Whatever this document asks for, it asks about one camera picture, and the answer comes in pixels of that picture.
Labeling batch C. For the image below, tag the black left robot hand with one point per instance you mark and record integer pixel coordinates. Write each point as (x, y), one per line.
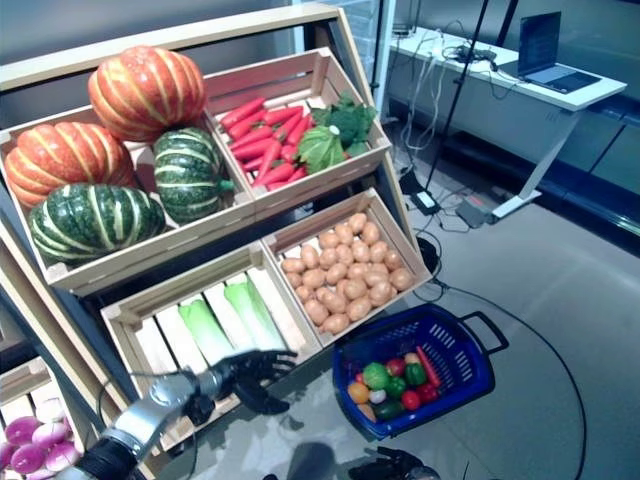
(245, 375)

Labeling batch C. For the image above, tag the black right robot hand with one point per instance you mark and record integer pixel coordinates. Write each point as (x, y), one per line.
(395, 467)

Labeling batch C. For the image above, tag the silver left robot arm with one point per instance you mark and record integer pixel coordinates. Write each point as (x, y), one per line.
(135, 425)

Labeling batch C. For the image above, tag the blue plastic shopping basket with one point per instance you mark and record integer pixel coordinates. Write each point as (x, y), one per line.
(460, 380)

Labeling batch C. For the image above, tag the dark green cucumber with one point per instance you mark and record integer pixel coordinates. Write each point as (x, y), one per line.
(388, 410)

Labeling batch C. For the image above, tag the green and white leek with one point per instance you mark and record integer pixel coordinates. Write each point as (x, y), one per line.
(250, 310)
(205, 330)

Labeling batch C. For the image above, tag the orange carrot piece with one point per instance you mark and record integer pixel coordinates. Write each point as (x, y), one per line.
(366, 411)

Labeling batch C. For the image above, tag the red tomato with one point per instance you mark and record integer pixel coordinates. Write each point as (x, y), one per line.
(411, 400)

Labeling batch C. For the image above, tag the white purple garlic bulb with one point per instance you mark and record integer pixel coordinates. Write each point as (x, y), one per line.
(377, 396)

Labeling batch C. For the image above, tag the green bell pepper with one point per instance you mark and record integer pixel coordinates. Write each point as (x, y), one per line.
(396, 386)
(415, 375)

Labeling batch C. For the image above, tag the red bell pepper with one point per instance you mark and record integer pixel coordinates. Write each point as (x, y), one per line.
(428, 393)

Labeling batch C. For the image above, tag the orange round fruit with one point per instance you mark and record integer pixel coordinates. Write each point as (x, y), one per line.
(358, 392)

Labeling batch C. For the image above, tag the light green round vegetable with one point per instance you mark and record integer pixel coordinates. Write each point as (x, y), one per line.
(376, 376)

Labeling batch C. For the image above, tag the brown potato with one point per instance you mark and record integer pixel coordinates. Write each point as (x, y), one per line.
(378, 251)
(357, 222)
(292, 280)
(359, 308)
(393, 260)
(334, 301)
(328, 240)
(355, 289)
(316, 311)
(327, 258)
(336, 273)
(360, 251)
(357, 271)
(344, 233)
(382, 293)
(376, 277)
(344, 254)
(303, 292)
(401, 279)
(336, 323)
(310, 256)
(293, 265)
(314, 278)
(370, 232)

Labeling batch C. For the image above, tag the red apple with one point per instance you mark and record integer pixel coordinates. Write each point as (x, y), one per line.
(395, 367)

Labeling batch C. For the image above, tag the long red chili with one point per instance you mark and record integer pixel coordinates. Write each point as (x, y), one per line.
(429, 367)

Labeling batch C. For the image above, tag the yellow red peach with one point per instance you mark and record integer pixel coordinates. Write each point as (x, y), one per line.
(411, 358)

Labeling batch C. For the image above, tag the wooden crate with leeks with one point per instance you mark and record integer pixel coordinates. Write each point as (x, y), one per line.
(175, 280)

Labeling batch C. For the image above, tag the wooden crate with pumpkins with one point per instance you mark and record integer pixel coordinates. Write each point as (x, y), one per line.
(150, 255)

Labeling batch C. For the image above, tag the wooden crate with potatoes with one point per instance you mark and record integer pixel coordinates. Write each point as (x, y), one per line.
(320, 220)

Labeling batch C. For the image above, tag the pale white onion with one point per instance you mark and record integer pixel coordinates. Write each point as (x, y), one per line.
(50, 410)

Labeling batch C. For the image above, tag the purple onion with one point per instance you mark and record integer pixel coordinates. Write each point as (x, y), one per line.
(6, 455)
(40, 475)
(29, 457)
(22, 430)
(62, 455)
(50, 434)

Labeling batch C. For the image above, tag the red carrot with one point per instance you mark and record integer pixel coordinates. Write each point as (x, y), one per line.
(289, 126)
(300, 130)
(270, 160)
(275, 175)
(289, 152)
(297, 174)
(242, 112)
(282, 115)
(252, 136)
(252, 164)
(247, 124)
(255, 149)

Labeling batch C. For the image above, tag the wooden crate with carrots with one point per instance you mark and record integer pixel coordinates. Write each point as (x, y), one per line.
(320, 182)

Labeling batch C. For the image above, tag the green striped pumpkin with stem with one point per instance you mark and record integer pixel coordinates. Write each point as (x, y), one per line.
(190, 172)

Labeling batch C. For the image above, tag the black round base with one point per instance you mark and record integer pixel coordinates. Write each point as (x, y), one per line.
(427, 255)

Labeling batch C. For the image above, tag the wide green striped pumpkin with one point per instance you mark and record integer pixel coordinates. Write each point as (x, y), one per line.
(95, 220)

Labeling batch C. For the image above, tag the light green lettuce head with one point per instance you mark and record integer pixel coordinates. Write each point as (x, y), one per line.
(320, 150)

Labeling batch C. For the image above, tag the black power adapter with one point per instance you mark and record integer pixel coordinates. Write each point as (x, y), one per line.
(425, 201)

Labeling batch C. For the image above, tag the grey power strip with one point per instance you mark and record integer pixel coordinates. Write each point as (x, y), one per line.
(472, 212)

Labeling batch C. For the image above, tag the dark green leafy vegetable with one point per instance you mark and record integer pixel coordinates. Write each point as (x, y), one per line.
(350, 120)

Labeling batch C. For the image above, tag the flat orange striped pumpkin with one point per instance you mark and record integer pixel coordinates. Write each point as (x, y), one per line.
(65, 155)

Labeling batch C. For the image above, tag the large round orange pumpkin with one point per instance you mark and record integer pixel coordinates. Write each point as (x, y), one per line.
(147, 92)

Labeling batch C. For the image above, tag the black tripod pole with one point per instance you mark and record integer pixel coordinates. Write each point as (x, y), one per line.
(462, 85)

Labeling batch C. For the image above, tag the black device on desk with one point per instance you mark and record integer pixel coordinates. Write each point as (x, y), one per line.
(475, 53)

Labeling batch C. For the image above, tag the white desk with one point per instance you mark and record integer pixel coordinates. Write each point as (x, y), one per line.
(525, 85)

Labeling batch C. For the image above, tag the dark open laptop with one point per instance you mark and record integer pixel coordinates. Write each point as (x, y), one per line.
(537, 45)

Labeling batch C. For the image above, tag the wooden display shelf frame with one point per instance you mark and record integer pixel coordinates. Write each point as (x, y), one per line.
(200, 35)

